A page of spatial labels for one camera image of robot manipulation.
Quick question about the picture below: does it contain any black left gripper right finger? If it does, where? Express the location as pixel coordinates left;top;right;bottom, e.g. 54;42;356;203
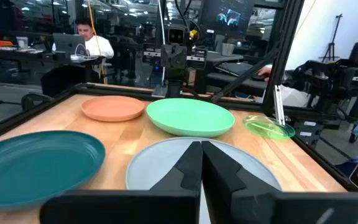
201;140;358;224

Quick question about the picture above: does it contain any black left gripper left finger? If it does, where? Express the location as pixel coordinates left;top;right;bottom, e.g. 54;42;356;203
39;141;203;224

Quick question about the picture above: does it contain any green bowl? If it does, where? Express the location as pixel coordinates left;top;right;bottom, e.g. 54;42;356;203
145;98;236;139

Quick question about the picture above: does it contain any orange plastic plate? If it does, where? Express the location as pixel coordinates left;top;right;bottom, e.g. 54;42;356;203
80;95;146;123

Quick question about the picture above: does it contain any transparent green plastic plate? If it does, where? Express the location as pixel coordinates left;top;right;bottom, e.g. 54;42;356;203
242;114;296;140

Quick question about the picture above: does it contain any grey plastic plate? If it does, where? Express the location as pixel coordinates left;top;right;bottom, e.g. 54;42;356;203
125;136;283;192

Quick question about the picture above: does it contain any black computer monitor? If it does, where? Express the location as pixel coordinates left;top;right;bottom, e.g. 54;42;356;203
198;0;256;35

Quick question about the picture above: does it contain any person's hand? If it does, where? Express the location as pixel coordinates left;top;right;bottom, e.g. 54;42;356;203
257;67;273;82

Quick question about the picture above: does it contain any grey laptop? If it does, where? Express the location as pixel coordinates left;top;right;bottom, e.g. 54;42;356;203
52;32;87;56

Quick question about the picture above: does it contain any black chair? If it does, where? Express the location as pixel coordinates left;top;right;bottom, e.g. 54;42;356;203
40;64;103;98

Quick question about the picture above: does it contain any teal plastic plate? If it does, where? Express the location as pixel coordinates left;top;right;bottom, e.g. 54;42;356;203
0;130;106;211

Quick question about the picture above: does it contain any white container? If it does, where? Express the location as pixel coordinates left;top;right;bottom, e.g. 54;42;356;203
16;36;29;49

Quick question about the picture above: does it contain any black desk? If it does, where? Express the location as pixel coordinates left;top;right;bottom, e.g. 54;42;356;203
0;46;105;67

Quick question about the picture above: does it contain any black tripod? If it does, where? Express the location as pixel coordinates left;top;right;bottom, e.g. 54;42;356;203
318;13;344;63

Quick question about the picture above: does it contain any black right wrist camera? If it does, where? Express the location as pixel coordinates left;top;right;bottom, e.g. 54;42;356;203
167;27;186;45

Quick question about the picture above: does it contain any yellow hanging cable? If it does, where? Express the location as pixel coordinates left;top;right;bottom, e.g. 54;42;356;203
87;0;108;85

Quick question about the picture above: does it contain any black aluminium table frame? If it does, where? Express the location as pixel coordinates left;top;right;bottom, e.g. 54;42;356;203
0;0;358;193

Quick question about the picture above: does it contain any white metal bracket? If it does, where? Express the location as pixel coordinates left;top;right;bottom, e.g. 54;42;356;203
273;84;286;126

